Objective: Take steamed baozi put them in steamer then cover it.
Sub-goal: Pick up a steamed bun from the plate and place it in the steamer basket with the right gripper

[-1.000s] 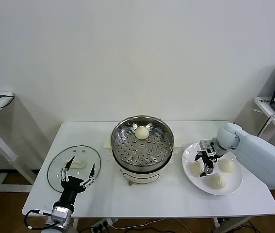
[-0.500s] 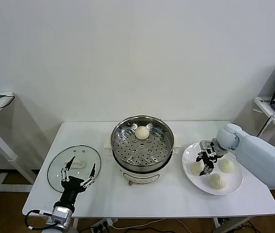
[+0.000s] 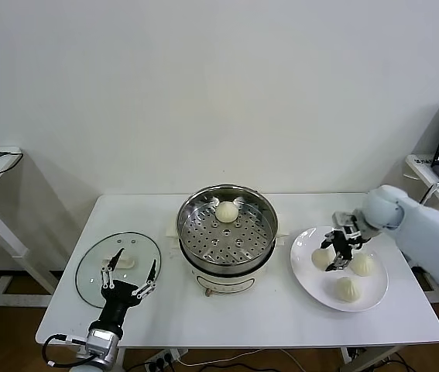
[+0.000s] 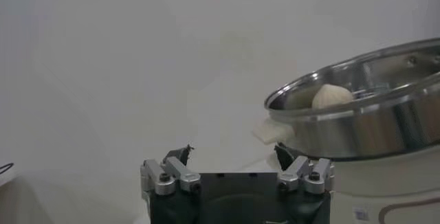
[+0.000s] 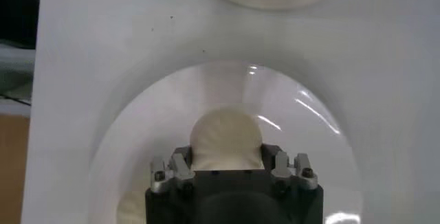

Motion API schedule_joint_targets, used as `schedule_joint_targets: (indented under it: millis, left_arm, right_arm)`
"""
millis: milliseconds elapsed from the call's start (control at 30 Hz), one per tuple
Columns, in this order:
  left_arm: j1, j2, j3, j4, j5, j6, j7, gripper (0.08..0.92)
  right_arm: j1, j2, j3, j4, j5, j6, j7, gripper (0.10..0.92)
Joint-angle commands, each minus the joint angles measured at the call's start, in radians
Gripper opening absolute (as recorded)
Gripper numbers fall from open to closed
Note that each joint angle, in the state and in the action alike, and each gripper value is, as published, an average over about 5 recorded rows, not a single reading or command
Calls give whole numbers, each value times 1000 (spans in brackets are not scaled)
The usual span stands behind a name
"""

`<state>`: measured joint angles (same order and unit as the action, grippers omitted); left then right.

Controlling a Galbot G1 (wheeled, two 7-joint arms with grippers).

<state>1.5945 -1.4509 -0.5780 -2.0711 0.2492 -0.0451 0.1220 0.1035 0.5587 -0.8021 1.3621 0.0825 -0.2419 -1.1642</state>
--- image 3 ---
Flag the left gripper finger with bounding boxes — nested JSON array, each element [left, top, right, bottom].
[[100, 248, 125, 290], [132, 259, 159, 299]]

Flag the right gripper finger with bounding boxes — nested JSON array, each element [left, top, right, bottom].
[[319, 230, 338, 251], [325, 251, 354, 272]]

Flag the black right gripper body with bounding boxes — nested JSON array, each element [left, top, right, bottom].
[[333, 231, 362, 259]]

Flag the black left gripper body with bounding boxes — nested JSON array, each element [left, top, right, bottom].
[[98, 281, 142, 330]]

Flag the glass lid with cream handle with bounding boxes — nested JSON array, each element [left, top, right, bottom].
[[74, 231, 163, 309]]

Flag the white steamed baozi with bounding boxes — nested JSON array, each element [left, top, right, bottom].
[[214, 201, 238, 225], [333, 276, 362, 304], [310, 247, 336, 272], [348, 253, 377, 278]]

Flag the steel steamer basket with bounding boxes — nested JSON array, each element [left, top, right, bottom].
[[176, 184, 279, 272]]

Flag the white round plate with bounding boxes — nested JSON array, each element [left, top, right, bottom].
[[290, 226, 389, 313]]

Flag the white power strip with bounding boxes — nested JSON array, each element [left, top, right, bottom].
[[143, 348, 189, 371]]

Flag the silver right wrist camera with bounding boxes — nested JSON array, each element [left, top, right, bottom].
[[333, 211, 359, 233]]

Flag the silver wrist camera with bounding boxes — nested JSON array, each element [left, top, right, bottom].
[[86, 328, 122, 356], [333, 211, 359, 233]]

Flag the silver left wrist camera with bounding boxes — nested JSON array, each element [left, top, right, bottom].
[[86, 328, 122, 356]]

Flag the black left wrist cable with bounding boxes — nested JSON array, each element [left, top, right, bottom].
[[40, 333, 88, 367]]

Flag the black floor cables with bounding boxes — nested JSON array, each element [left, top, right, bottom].
[[352, 346, 412, 367]]

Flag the white floor cable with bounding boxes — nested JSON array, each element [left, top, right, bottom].
[[176, 347, 293, 366]]

